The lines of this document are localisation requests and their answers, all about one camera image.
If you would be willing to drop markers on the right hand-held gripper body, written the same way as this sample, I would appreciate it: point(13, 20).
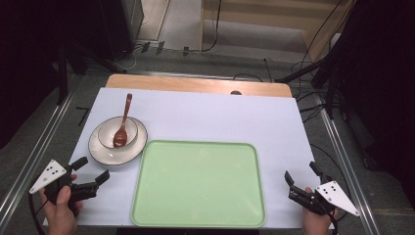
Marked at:
point(326, 199)

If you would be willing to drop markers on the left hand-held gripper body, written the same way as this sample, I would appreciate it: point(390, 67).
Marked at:
point(54, 186)

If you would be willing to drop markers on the white dark-rimmed plate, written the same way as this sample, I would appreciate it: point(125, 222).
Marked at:
point(112, 157)

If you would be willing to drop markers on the white ceramic bowl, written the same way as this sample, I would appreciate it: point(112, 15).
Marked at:
point(107, 130)

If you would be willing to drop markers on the brown wooden spoon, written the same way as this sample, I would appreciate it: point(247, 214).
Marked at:
point(120, 138)

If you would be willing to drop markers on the light green tray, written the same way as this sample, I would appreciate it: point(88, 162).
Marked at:
point(199, 186)

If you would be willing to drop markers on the person's left hand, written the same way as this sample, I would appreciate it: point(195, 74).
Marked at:
point(62, 209)

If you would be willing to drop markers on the person's right hand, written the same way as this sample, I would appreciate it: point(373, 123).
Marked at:
point(314, 222)

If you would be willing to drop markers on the black metal stand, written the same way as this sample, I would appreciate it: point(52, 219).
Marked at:
point(303, 70)
point(62, 75)

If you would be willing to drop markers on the white table sheet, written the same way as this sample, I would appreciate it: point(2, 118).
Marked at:
point(212, 117)

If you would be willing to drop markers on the dark round table hole cover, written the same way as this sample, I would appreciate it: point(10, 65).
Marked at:
point(236, 93)

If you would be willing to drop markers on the dark curtain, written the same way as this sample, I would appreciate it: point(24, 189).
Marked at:
point(385, 81)

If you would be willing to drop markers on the black cabinet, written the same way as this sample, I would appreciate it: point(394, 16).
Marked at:
point(122, 26)

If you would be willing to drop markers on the beige wooden platform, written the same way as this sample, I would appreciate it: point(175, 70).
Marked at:
point(261, 16)

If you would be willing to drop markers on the metal floor rail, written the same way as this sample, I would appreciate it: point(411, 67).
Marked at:
point(36, 153)
point(347, 169)
point(182, 74)

